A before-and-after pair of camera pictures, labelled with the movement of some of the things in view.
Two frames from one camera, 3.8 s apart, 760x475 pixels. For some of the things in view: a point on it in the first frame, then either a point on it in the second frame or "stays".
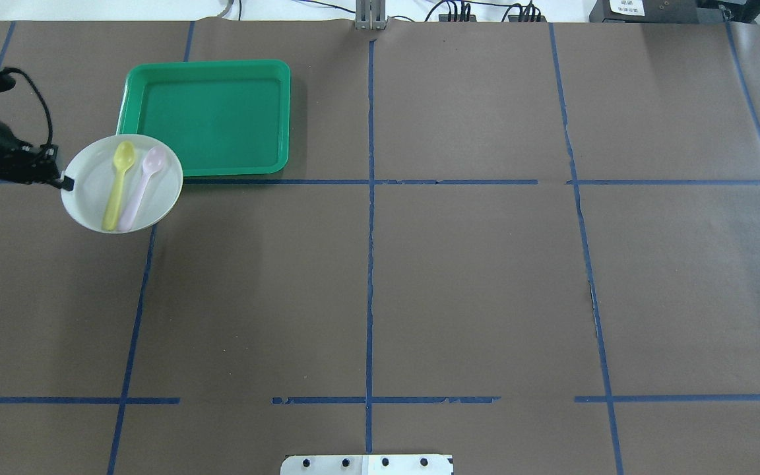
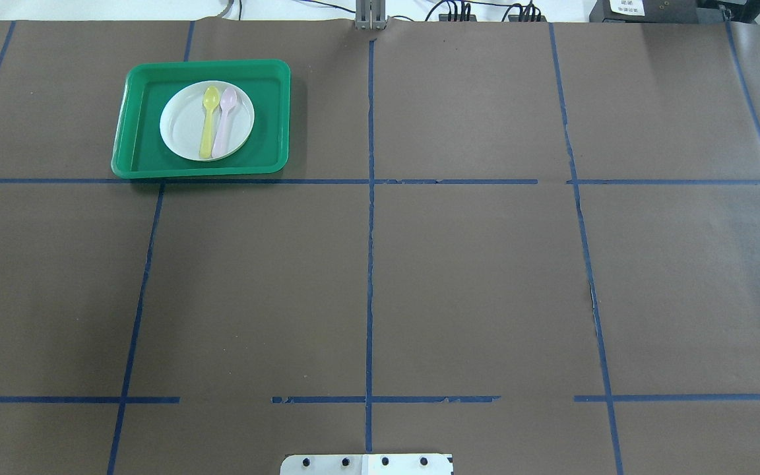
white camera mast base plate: x=367 y=464 stays
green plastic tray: x=223 y=118 stays
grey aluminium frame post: x=371 y=14 stays
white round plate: x=123 y=183 to x=183 y=116
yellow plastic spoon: x=124 y=158 to x=211 y=99
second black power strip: x=512 y=18 stays
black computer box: x=658 y=11 stays
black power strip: x=444 y=18 stays
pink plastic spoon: x=153 y=159 to x=227 y=99
